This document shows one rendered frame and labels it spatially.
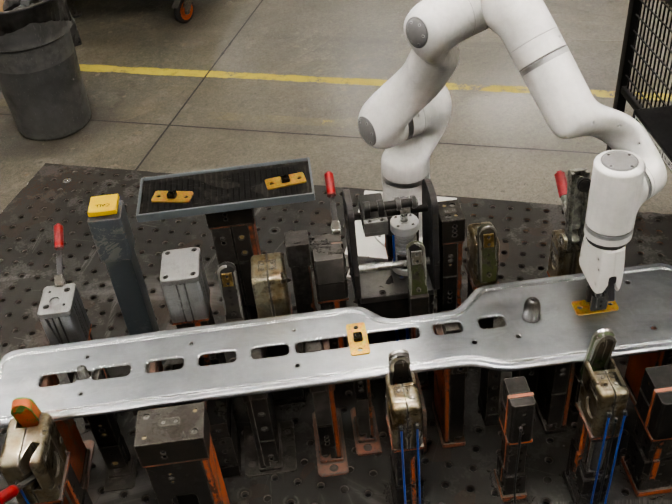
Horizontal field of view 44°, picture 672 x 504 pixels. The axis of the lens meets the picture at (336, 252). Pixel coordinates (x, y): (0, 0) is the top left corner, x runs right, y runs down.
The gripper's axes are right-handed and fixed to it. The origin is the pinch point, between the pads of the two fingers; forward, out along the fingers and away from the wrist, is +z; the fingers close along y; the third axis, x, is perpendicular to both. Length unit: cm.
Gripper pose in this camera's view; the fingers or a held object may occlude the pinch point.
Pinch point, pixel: (596, 297)
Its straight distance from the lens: 166.5
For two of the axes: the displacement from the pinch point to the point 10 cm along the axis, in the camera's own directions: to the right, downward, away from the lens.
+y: 1.0, 6.3, -7.7
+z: 0.8, 7.6, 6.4
